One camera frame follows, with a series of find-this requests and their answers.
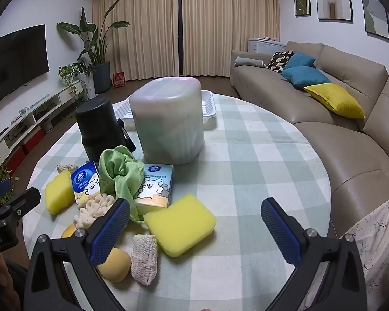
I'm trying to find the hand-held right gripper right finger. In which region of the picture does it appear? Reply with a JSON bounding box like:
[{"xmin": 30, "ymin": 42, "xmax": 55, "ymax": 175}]
[{"xmin": 261, "ymin": 197, "xmax": 368, "ymax": 311}]

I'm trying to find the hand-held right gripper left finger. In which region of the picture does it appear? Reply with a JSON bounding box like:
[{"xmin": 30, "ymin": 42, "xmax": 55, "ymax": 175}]
[{"xmin": 24, "ymin": 197, "xmax": 132, "ymax": 311}]

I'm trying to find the beige looped loofah scrubber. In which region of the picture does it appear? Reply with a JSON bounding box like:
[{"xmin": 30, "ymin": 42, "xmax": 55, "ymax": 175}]
[{"xmin": 74, "ymin": 194, "xmax": 117, "ymax": 230}]

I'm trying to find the large orange round sponge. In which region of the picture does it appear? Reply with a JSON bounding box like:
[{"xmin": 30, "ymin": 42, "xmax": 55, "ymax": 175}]
[{"xmin": 96, "ymin": 248, "xmax": 132, "ymax": 282}]

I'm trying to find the small yellow sponge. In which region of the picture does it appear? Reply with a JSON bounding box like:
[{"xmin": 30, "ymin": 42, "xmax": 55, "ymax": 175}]
[{"xmin": 45, "ymin": 170, "xmax": 76, "ymax": 215}]

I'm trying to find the small orange round sponge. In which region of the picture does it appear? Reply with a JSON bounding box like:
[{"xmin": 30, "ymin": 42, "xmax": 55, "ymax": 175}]
[{"xmin": 61, "ymin": 223, "xmax": 78, "ymax": 238}]

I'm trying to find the rectangular beige loofah pad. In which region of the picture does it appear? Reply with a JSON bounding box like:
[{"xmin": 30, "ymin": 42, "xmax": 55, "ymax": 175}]
[{"xmin": 131, "ymin": 233, "xmax": 158, "ymax": 286}]

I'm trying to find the blue and yellow tissue pack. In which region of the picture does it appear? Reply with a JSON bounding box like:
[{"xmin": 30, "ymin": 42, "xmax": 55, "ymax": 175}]
[{"xmin": 71, "ymin": 160, "xmax": 101, "ymax": 209}]

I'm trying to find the small beige loofah pad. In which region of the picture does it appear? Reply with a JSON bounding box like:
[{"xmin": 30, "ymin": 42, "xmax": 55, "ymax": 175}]
[{"xmin": 56, "ymin": 163, "xmax": 79, "ymax": 174}]

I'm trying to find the green cloth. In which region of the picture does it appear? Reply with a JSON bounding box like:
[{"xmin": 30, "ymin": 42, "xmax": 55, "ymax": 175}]
[{"xmin": 99, "ymin": 145, "xmax": 146, "ymax": 222}]

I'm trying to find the blue and white tissue pack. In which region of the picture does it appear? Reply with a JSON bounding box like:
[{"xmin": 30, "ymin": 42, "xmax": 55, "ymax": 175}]
[{"xmin": 134, "ymin": 164, "xmax": 175, "ymax": 216}]

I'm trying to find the large yellow sponge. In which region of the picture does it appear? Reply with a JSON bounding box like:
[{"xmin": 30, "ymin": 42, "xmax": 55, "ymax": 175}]
[{"xmin": 143, "ymin": 193, "xmax": 217, "ymax": 258}]

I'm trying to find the white plastic tray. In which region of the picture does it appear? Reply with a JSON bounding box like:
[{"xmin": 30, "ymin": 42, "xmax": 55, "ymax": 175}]
[{"xmin": 112, "ymin": 90, "xmax": 217, "ymax": 131}]

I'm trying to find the red storage box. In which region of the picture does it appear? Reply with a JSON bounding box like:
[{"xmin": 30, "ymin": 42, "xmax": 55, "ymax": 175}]
[
  {"xmin": 5, "ymin": 147, "xmax": 25, "ymax": 172},
  {"xmin": 23, "ymin": 130, "xmax": 45, "ymax": 154}
]

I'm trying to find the white television cabinet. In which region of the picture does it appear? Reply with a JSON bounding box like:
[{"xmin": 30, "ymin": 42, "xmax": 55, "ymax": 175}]
[{"xmin": 0, "ymin": 87, "xmax": 80, "ymax": 182}]

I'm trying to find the floral white clothing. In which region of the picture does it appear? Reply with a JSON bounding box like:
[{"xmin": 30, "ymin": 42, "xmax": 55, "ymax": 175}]
[{"xmin": 305, "ymin": 193, "xmax": 389, "ymax": 311}]

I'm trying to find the black cylindrical container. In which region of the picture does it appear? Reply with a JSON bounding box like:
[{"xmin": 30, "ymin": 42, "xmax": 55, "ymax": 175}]
[{"xmin": 75, "ymin": 98, "xmax": 137, "ymax": 163}]

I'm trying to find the beige leather sofa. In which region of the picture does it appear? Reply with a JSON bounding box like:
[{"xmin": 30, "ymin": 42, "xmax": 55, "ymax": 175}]
[{"xmin": 230, "ymin": 40, "xmax": 389, "ymax": 240}]

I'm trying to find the translucent plastic container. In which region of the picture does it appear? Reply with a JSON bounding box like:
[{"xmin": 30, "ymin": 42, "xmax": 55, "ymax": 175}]
[{"xmin": 130, "ymin": 77, "xmax": 205, "ymax": 166}]

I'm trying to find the small bushy green plant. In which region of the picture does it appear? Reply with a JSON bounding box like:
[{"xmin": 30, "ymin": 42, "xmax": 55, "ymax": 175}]
[{"xmin": 58, "ymin": 61, "xmax": 94, "ymax": 104}]

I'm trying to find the yellow pillow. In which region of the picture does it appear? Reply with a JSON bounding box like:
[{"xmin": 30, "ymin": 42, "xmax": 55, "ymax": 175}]
[{"xmin": 303, "ymin": 83, "xmax": 366, "ymax": 119}]

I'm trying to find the dark grey plant pot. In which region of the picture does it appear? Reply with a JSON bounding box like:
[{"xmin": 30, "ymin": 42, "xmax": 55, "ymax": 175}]
[{"xmin": 92, "ymin": 61, "xmax": 112, "ymax": 94}]

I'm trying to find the blue pillow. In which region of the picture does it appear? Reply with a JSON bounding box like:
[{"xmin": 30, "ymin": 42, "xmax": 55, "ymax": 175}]
[
  {"xmin": 281, "ymin": 66, "xmax": 332, "ymax": 89},
  {"xmin": 282, "ymin": 53, "xmax": 316, "ymax": 70}
]

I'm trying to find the black and white patterned pillow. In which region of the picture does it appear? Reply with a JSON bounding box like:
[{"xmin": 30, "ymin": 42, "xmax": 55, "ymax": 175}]
[{"xmin": 266, "ymin": 51, "xmax": 294, "ymax": 72}]

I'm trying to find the folded grey cloth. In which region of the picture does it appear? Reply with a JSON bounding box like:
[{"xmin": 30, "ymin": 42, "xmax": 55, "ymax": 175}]
[{"xmin": 235, "ymin": 56, "xmax": 265, "ymax": 68}]

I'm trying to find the tall leafy green plant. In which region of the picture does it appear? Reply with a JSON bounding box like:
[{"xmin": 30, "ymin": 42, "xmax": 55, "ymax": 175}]
[{"xmin": 57, "ymin": 0, "xmax": 130, "ymax": 67}]

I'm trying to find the white appliance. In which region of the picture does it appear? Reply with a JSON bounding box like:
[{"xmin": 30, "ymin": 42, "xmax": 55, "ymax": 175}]
[{"xmin": 248, "ymin": 36, "xmax": 286, "ymax": 54}]

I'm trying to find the beige curtain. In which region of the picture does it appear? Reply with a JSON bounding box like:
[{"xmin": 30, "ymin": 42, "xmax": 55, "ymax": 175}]
[
  {"xmin": 92, "ymin": 0, "xmax": 182, "ymax": 80},
  {"xmin": 181, "ymin": 0, "xmax": 281, "ymax": 78}
]

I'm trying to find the small dark green framed picture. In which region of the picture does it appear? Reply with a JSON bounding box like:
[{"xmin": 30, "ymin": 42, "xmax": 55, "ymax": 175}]
[{"xmin": 294, "ymin": 0, "xmax": 312, "ymax": 17}]

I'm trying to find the green and grey framed picture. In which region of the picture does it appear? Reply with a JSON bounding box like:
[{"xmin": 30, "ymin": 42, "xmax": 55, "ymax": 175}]
[{"xmin": 361, "ymin": 0, "xmax": 389, "ymax": 41}]

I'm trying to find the black wall television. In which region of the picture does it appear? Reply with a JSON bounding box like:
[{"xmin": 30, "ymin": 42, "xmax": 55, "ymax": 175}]
[{"xmin": 0, "ymin": 24, "xmax": 50, "ymax": 112}]

